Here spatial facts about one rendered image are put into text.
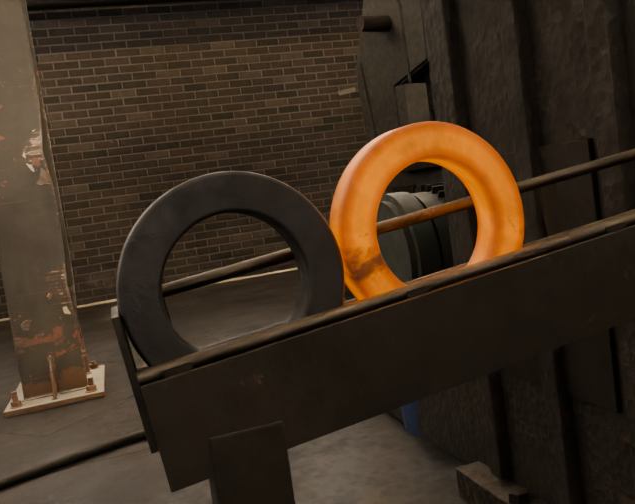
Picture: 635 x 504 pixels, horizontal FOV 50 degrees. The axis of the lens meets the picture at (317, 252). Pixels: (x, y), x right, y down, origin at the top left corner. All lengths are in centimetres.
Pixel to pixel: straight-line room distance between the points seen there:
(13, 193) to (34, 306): 48
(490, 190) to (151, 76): 623
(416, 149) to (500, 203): 10
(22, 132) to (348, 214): 260
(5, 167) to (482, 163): 262
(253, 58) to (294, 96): 55
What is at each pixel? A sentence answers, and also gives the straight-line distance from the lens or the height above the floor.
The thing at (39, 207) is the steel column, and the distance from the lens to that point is 307.
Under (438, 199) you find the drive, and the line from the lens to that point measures 200.
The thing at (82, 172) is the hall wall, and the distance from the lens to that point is 664.
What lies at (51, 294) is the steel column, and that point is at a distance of 307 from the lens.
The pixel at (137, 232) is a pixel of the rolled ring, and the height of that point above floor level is 69.
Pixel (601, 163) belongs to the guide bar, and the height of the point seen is 69.
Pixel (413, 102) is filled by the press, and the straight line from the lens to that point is 510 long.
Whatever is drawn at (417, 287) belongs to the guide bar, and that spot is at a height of 61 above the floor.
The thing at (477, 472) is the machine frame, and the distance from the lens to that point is 156.
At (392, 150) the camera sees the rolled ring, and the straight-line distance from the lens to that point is 59.
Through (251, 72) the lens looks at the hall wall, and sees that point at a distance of 693.
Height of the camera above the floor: 70
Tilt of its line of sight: 5 degrees down
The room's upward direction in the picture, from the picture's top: 8 degrees counter-clockwise
